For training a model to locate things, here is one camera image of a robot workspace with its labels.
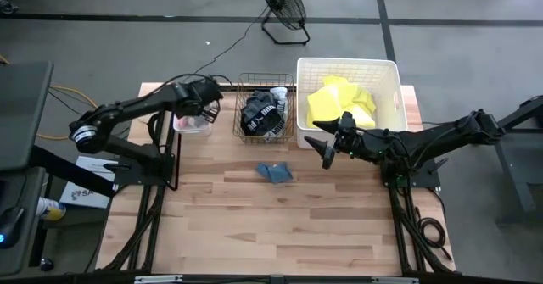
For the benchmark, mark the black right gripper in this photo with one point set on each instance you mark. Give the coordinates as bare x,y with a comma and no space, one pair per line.
352,142

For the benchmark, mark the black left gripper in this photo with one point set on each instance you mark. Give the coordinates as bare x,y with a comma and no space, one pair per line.
201,93

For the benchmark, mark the ribbed grey pink sock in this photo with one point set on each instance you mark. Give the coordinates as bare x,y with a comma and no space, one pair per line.
188,122

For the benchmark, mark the yellow cloth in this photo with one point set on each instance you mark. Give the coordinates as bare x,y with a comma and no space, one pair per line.
335,101

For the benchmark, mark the white sock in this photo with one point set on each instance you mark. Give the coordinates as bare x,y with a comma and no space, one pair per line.
273,136

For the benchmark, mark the black Puma underwear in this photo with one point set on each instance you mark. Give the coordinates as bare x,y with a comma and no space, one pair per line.
259,120

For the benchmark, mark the plain grey sock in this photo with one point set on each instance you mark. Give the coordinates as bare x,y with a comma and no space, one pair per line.
280,93

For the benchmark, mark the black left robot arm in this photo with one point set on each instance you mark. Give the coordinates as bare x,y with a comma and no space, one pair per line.
127,106

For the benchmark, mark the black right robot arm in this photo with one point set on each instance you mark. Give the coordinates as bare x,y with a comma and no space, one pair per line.
424,142

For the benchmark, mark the small clear plastic bin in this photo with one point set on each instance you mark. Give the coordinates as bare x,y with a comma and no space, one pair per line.
203,131

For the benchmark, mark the blue cloth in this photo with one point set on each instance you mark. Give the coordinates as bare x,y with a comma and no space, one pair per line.
275,174

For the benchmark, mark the white plastic laundry basket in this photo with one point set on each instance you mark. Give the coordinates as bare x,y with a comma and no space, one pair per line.
390,89

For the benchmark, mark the black floor fan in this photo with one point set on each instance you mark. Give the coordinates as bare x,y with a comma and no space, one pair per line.
284,0

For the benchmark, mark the black desk support beam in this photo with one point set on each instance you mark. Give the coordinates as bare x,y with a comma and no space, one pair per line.
72,171

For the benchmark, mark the white printed box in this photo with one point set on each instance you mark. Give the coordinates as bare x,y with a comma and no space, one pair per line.
85,191

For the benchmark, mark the black desk top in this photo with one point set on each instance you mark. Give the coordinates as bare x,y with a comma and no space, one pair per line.
21,114

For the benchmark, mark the yellow white can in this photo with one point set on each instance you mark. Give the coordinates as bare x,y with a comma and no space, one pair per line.
51,209

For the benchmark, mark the black side stand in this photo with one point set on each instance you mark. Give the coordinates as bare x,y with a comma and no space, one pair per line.
517,169

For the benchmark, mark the grey lower desk shelf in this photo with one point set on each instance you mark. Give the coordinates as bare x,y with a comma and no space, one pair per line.
29,182

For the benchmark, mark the person's shoe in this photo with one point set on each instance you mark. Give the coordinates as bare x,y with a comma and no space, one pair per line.
7,6

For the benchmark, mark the small black knob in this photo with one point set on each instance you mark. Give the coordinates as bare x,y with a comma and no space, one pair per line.
46,265

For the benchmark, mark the black computer mouse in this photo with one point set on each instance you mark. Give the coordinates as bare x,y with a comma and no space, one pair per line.
10,226

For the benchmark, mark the black right frame rails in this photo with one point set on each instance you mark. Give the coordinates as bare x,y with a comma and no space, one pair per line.
396,216

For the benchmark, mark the black frame rails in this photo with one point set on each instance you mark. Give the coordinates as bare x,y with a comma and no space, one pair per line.
396,216
146,207

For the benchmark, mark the black left frame rails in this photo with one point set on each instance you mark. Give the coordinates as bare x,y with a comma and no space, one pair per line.
146,207

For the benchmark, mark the silver metal bracket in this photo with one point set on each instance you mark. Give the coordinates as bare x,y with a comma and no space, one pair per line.
159,280
394,280

